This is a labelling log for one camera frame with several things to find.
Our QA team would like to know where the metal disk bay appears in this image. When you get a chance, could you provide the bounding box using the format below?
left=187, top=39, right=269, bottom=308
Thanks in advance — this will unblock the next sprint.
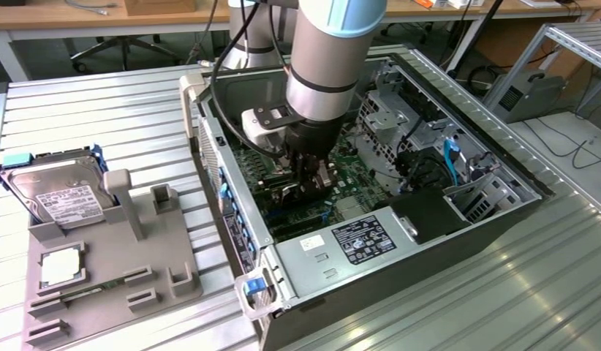
left=353, top=58, right=458, bottom=154

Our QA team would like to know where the grey parts rack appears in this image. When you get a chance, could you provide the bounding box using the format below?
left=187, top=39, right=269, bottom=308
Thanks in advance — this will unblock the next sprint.
left=24, top=170, right=205, bottom=348

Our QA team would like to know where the grey computer tower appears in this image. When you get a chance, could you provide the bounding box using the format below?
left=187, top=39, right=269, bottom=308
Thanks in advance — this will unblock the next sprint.
left=484, top=71, right=571, bottom=124

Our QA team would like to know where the silver CPU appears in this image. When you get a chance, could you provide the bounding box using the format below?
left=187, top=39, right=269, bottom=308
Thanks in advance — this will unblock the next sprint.
left=40, top=250, right=86, bottom=289

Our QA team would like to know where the aluminium frame shelf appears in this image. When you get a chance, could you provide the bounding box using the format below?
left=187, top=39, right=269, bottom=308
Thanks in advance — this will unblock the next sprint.
left=484, top=20, right=601, bottom=115

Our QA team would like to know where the black office chair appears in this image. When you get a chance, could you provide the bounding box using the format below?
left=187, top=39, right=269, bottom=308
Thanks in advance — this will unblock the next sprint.
left=68, top=33, right=183, bottom=73

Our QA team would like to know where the grey cable with connector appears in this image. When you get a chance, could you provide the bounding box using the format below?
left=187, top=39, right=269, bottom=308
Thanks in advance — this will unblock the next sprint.
left=187, top=0, right=223, bottom=68

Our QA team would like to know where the black graphics card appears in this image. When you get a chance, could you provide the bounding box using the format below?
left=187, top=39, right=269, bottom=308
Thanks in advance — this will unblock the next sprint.
left=266, top=160, right=331, bottom=206

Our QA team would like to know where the black table cable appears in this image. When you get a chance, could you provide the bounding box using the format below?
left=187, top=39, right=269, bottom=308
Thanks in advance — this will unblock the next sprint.
left=522, top=119, right=601, bottom=173

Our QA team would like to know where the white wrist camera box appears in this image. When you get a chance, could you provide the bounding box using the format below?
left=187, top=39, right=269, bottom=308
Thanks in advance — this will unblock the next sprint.
left=241, top=104, right=299, bottom=151

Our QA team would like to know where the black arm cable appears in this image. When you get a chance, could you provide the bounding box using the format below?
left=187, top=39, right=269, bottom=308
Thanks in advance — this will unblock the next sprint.
left=210, top=0, right=289, bottom=159

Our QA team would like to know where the open grey PC case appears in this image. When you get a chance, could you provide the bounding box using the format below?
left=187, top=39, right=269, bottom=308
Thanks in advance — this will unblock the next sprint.
left=177, top=50, right=559, bottom=351

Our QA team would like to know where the blue disk caddy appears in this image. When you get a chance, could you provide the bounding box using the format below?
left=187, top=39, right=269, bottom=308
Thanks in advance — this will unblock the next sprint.
left=0, top=144, right=119, bottom=224

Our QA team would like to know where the green motherboard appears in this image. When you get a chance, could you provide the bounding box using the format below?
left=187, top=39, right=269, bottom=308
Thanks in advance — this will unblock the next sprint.
left=226, top=122, right=393, bottom=243

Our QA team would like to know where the grey power supply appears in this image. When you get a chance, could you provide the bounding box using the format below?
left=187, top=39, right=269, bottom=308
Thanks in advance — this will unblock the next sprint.
left=273, top=206, right=420, bottom=299

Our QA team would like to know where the silver chipset heatsink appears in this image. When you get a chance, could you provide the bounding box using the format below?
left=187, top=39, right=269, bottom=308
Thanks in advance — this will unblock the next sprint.
left=334, top=200, right=372, bottom=217

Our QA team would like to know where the perforated metal cage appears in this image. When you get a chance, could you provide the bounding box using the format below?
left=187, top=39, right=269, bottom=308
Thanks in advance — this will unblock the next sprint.
left=441, top=172, right=544, bottom=224

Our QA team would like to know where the black expansion slot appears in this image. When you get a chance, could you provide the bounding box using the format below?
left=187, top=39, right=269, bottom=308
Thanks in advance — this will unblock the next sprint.
left=266, top=214, right=325, bottom=237

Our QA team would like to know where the black stand pole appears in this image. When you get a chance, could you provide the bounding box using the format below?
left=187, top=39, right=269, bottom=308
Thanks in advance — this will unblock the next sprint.
left=446, top=0, right=506, bottom=73

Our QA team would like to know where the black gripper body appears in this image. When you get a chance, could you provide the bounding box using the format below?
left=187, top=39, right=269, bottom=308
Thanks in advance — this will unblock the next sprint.
left=279, top=116, right=346, bottom=164

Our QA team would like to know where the green RAM stick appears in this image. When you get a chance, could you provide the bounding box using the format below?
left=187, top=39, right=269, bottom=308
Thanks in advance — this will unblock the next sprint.
left=39, top=279, right=130, bottom=306

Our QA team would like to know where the black plastic shroud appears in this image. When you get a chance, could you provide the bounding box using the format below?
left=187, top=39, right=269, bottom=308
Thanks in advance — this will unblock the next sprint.
left=389, top=190, right=472, bottom=245

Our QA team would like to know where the silver hard disk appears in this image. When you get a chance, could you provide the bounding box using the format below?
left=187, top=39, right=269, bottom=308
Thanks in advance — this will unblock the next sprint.
left=7, top=155, right=118, bottom=231

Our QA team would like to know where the blue wire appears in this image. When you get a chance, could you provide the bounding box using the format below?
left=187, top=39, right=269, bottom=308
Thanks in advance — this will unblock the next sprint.
left=442, top=137, right=464, bottom=187

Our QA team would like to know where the wooden desk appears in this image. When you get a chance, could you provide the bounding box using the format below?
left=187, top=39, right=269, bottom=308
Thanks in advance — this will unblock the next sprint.
left=382, top=0, right=601, bottom=74
left=0, top=0, right=233, bottom=83

